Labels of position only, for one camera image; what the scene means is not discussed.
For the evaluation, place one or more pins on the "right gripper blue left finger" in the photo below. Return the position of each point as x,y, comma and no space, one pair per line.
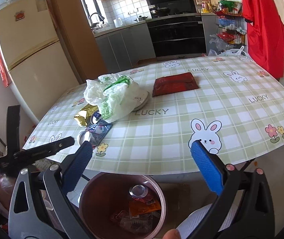
74,165

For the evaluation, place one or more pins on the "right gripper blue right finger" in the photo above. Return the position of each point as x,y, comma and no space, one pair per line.
210,166

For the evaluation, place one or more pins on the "orange snack packet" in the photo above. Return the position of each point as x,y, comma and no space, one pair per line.
140,208

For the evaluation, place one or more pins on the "dark red foil packet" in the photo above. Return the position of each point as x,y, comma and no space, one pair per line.
174,84

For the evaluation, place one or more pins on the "crushed red cola can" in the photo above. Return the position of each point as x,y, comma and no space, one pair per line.
141,193

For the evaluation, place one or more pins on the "brown round trash bin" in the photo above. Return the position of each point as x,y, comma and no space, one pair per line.
104,207

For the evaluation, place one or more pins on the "grey kitchen base cabinets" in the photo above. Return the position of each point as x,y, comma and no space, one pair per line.
126,47

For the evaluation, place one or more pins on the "chrome kitchen faucet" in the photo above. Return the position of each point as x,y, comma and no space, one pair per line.
96,19

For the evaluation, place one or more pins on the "person left hand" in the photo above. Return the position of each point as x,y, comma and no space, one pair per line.
6,189

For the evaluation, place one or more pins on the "crushed blue silver can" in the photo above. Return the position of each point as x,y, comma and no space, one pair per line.
94,133

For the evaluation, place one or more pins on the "gold foil wrapper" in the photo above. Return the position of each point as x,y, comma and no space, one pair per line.
82,118

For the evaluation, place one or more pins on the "green plaid bunny tablecloth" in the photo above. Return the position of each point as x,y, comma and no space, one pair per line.
237,112

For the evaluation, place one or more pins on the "white green plastic bag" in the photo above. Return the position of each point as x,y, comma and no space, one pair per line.
113,94

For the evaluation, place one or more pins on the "white round lid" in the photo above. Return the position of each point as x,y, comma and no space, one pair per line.
141,99

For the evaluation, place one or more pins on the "white plastic bag on floor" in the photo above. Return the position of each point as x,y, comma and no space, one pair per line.
230,52

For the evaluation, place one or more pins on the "cream two-door refrigerator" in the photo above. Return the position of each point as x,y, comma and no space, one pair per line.
33,56

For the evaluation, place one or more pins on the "black built-in oven stove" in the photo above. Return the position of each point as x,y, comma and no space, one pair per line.
175,28

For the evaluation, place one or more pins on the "red hanging apron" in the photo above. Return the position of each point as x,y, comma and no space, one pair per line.
265,34

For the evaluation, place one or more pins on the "wire snack rack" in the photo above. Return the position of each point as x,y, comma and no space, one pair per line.
231,26

